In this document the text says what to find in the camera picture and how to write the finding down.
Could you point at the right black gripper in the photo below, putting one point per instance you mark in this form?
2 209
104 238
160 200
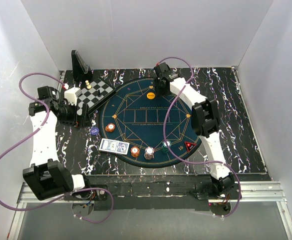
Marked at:
158 92

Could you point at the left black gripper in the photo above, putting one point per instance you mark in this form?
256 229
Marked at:
84 118

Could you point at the playing card deck box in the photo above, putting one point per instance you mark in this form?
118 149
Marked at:
114 146

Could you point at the red chip stack bottom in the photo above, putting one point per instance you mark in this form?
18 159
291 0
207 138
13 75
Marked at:
135 152

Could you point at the red chip stack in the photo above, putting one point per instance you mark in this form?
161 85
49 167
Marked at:
135 152
110 128

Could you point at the green chip stack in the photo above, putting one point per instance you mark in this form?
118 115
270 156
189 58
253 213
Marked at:
165 145

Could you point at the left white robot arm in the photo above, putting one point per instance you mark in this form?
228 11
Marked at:
46 176

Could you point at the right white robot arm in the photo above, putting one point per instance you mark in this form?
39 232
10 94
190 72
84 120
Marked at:
205 122

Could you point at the orange dealer button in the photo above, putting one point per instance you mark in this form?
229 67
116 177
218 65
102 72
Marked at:
151 95

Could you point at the blue small blind button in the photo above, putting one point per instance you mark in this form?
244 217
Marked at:
94 131

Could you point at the black white chessboard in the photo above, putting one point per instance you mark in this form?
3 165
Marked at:
89 96

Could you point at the red chip stack left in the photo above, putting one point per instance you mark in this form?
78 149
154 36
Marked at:
110 128

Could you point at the cream chess pawn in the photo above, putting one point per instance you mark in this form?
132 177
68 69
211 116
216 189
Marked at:
88 86

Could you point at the black card holder stand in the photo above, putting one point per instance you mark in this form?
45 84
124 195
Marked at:
81 71

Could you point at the red triangle big blind button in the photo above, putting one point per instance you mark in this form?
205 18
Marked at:
189 145

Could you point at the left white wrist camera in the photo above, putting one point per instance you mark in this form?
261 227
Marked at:
72 95

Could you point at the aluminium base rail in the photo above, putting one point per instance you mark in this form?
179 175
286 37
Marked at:
262 214

